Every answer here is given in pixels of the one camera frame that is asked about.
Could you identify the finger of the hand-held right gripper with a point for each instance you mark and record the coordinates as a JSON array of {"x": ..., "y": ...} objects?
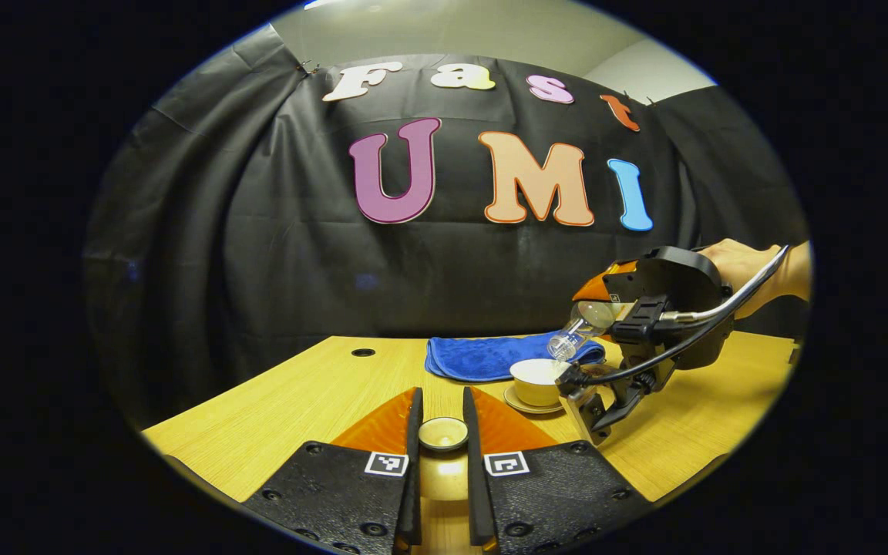
[
  {"x": 598, "y": 408},
  {"x": 598, "y": 285}
]

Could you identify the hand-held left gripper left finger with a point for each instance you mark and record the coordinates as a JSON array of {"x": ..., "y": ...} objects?
[{"x": 351, "y": 501}]

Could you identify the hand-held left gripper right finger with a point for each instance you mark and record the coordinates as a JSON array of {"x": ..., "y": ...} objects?
[{"x": 544, "y": 497}]

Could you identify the clear glass water bottle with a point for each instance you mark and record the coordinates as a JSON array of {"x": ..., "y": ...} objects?
[{"x": 579, "y": 327}]

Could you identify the cream ceramic teacup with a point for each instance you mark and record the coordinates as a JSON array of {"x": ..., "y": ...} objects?
[{"x": 536, "y": 385}]

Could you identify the cream teacup lid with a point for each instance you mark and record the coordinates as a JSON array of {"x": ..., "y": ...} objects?
[{"x": 444, "y": 443}]

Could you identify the cream ceramic saucer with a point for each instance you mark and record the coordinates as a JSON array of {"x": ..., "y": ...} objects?
[{"x": 521, "y": 405}]

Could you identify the blue folded towel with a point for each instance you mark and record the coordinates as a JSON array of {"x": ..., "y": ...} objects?
[{"x": 475, "y": 358}]

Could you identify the black desk grommet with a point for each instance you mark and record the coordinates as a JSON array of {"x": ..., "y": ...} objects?
[{"x": 363, "y": 352}]

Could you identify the black backdrop cloth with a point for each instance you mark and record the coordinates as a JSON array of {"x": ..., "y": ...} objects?
[{"x": 220, "y": 231}]

